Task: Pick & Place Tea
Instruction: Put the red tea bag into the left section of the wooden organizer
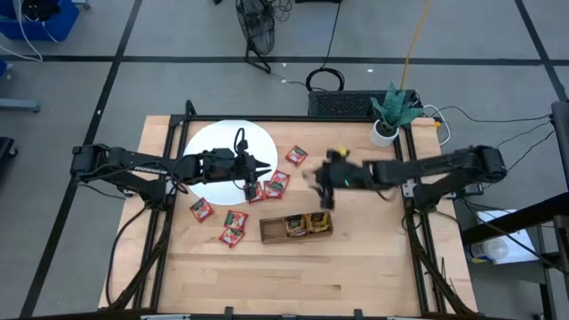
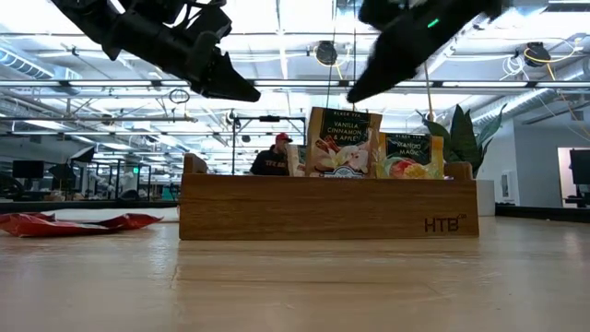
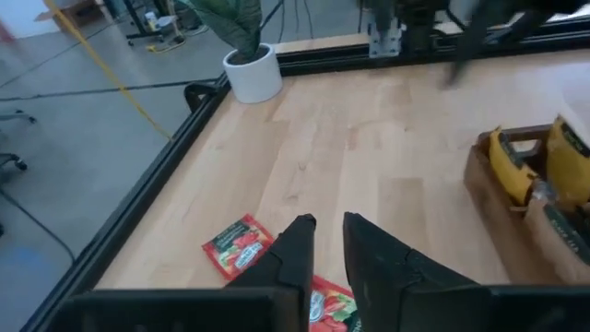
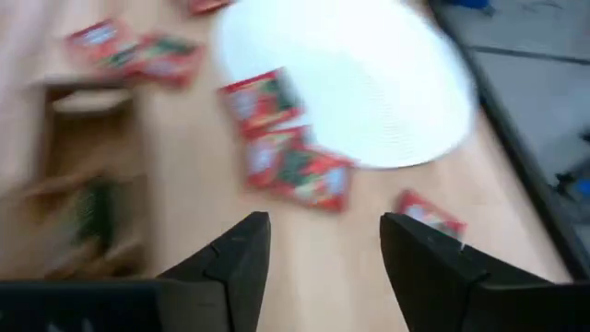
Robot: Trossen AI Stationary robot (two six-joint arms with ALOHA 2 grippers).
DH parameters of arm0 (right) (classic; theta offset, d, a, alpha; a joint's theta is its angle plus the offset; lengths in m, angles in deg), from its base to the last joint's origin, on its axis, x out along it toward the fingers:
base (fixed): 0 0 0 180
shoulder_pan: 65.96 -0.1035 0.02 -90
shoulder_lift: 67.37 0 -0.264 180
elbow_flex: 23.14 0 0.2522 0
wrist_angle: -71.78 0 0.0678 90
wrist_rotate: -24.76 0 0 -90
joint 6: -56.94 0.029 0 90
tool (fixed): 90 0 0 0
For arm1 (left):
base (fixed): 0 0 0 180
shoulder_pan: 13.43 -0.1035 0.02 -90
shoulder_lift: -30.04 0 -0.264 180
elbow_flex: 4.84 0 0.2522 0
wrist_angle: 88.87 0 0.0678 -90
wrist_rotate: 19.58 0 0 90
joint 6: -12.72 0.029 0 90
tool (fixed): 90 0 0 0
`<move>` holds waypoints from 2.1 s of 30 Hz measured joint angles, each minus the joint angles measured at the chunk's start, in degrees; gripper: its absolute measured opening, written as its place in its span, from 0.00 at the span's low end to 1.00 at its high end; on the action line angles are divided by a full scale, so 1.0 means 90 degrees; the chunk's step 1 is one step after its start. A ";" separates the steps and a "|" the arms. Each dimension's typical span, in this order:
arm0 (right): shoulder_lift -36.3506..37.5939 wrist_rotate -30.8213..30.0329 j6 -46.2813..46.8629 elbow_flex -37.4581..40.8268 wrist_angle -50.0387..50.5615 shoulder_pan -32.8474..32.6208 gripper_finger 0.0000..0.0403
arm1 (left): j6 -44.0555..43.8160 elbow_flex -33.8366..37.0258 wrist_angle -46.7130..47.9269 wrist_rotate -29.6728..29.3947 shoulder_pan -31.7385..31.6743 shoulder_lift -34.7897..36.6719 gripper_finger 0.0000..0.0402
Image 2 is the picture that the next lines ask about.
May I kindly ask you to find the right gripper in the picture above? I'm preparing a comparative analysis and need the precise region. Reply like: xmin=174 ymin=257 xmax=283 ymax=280
xmin=345 ymin=0 xmax=502 ymax=105

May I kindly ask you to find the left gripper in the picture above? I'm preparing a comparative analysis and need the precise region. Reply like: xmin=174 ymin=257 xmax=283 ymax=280
xmin=100 ymin=11 xmax=263 ymax=103

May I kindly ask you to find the yellow mango tea packet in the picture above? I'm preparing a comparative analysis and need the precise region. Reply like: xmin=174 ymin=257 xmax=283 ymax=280
xmin=375 ymin=132 xmax=446 ymax=181

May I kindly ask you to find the wooden tea organizer box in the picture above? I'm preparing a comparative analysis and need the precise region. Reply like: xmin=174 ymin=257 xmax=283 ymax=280
xmin=178 ymin=152 xmax=481 ymax=242

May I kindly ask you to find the red strawberry tea packet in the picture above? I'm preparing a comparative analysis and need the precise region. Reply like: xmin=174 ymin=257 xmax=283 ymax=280
xmin=0 ymin=213 xmax=119 ymax=239
xmin=0 ymin=211 xmax=57 ymax=223
xmin=89 ymin=212 xmax=164 ymax=231

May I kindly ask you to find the person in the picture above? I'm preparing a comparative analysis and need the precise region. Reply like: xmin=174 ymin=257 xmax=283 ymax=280
xmin=249 ymin=132 xmax=295 ymax=177

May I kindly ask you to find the green snake plant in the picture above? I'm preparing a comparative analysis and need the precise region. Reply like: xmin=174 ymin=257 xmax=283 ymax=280
xmin=416 ymin=102 xmax=509 ymax=180

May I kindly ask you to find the black computer monitor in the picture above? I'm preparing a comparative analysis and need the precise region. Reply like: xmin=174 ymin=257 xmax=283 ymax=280
xmin=12 ymin=160 xmax=45 ymax=181
xmin=569 ymin=148 xmax=590 ymax=186

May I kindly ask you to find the black hanging cable ring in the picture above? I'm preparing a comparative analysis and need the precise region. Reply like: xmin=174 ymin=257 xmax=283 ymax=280
xmin=168 ymin=88 xmax=192 ymax=105

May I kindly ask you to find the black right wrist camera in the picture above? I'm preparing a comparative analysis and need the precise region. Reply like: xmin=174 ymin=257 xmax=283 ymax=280
xmin=358 ymin=0 xmax=416 ymax=31

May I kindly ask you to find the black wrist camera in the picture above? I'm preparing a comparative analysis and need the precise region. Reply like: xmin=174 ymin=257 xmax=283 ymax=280
xmin=182 ymin=3 xmax=234 ymax=61
xmin=358 ymin=0 xmax=416 ymax=31

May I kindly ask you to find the yellow hanging cable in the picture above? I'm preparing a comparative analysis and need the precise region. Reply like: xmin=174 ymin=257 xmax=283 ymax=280
xmin=422 ymin=64 xmax=436 ymax=124

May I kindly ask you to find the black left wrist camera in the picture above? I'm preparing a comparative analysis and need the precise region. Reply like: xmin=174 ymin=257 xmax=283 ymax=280
xmin=182 ymin=3 xmax=234 ymax=61

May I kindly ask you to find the black metal rig frame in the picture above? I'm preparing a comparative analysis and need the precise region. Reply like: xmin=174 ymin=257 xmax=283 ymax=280
xmin=231 ymin=114 xmax=308 ymax=176

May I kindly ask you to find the black ceiling cable reel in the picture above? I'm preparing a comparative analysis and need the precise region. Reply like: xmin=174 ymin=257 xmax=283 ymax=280
xmin=524 ymin=41 xmax=552 ymax=68
xmin=314 ymin=40 xmax=339 ymax=67

